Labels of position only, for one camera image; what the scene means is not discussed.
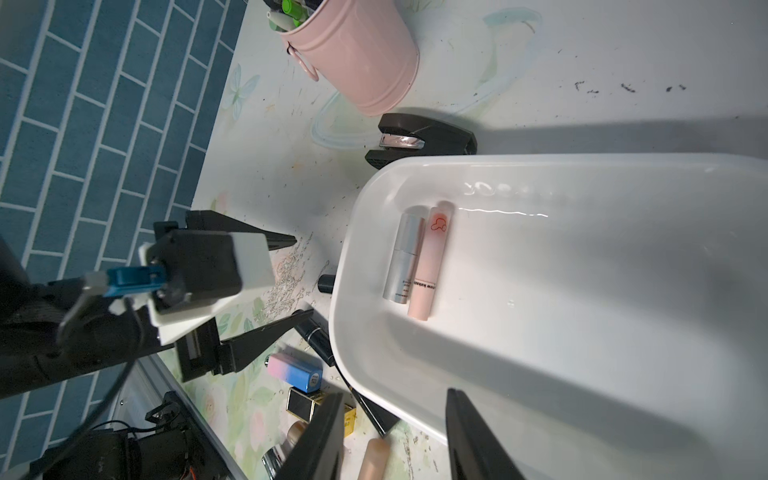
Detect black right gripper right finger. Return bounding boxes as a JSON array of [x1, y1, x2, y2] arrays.
[[445, 388, 524, 480]]

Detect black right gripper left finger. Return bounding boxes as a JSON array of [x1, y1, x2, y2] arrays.
[[275, 393, 345, 480]]

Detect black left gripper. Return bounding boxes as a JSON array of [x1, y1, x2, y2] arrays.
[[152, 210, 314, 381]]

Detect black lipstick silver band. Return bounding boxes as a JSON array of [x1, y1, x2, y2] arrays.
[[317, 274, 336, 294]]

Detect silver lipstick tube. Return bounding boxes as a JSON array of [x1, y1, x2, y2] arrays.
[[383, 206, 428, 304]]

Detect pink lip gloss tube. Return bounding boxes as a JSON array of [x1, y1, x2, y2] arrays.
[[408, 201, 455, 321]]

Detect white plastic storage box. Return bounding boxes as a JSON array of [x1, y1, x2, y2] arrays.
[[329, 153, 767, 479]]

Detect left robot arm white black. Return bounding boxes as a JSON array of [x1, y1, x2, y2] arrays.
[[1, 210, 304, 397]]

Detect gold lipstick tube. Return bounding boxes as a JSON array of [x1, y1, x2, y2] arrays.
[[261, 421, 308, 480]]

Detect black gold square lipstick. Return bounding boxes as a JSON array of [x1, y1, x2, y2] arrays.
[[286, 387, 357, 437]]

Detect long black lipstick tube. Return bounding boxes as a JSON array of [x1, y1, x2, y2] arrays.
[[294, 317, 336, 368]]

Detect beige concealer tube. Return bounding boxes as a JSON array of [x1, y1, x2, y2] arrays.
[[357, 438, 391, 480]]

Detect black stapler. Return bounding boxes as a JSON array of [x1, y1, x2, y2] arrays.
[[365, 113, 478, 170]]

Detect pink metal pen bucket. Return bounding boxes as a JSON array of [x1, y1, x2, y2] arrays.
[[281, 0, 420, 116]]

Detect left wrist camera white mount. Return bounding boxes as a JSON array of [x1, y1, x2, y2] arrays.
[[83, 230, 276, 329]]

